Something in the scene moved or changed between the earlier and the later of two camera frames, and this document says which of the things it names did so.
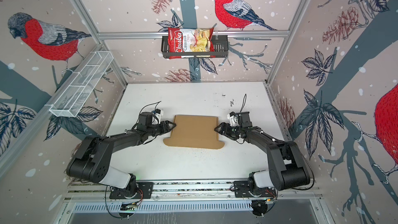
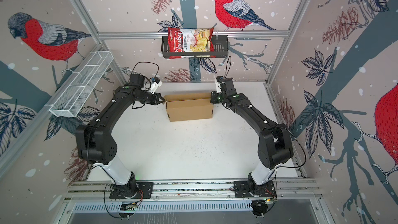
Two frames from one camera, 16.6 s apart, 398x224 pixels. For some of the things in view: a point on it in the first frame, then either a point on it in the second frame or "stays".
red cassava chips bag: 190,40 stays
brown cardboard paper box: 195,131 -> 189,106
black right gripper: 223,125 -> 213,96
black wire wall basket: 221,48 stays
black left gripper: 167,126 -> 156,100
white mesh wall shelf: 80,88 stays
